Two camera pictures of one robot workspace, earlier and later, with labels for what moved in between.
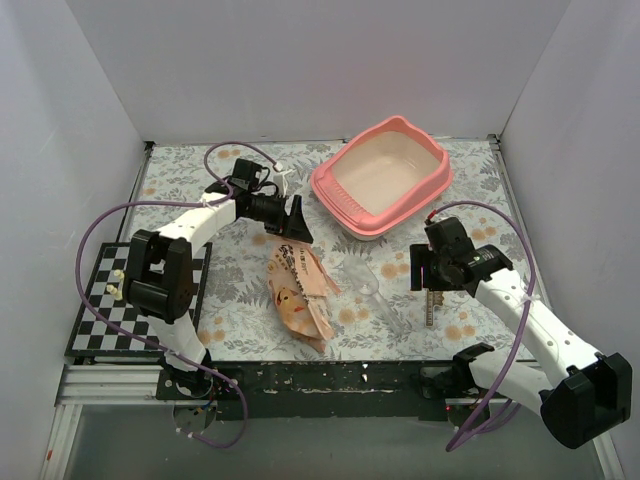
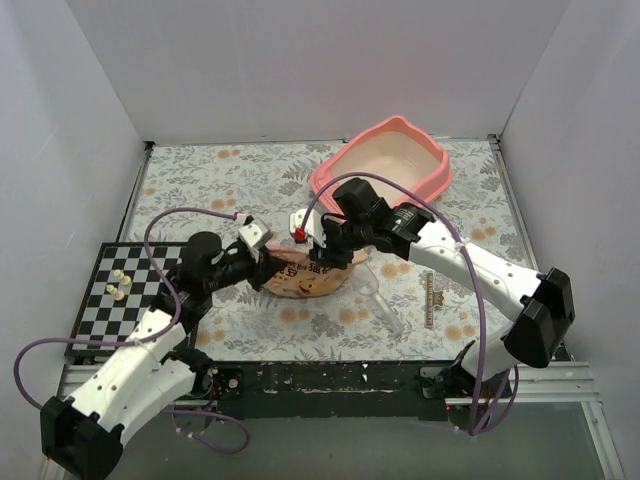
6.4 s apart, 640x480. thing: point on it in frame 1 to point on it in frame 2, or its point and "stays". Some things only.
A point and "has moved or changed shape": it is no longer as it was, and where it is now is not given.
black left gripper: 288,218 to 260,270
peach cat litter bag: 299,282 has moved or changed shape
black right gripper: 417,267 to 329,248
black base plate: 340,390 stays
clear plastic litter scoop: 366,281 stays
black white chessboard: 106,327 stays
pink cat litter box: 378,176 stays
